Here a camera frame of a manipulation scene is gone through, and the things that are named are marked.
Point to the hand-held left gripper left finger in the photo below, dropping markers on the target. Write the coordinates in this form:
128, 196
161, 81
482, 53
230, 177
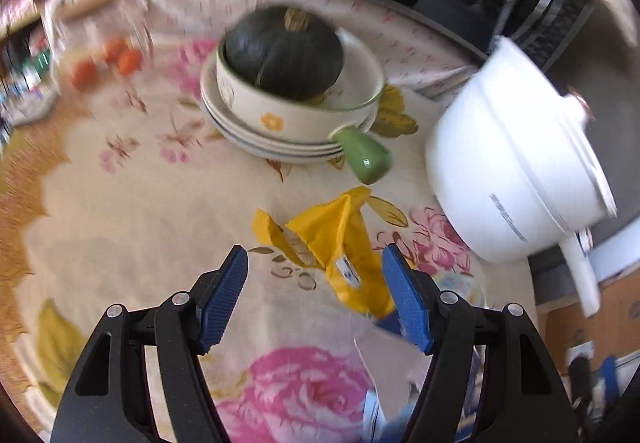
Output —
222, 303

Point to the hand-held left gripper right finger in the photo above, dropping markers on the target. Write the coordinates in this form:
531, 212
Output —
407, 303

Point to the blue milk carton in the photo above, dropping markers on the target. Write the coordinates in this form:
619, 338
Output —
385, 358

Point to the yellow plastic wrapper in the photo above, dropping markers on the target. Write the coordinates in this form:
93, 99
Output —
345, 238

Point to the floral tablecloth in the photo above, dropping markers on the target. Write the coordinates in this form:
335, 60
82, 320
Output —
150, 203

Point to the white electric cooking pot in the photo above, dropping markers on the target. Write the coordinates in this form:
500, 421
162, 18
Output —
505, 158

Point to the brown cardboard box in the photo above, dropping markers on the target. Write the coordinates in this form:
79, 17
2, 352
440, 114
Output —
590, 318

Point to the dark green pumpkin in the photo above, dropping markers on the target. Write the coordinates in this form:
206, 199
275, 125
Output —
285, 53

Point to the small orange fruit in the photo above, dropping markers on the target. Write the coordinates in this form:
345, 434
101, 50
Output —
115, 48
131, 61
84, 73

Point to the black chair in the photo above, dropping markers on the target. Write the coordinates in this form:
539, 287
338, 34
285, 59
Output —
450, 3

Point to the black mesh basket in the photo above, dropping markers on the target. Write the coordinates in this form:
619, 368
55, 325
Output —
550, 8

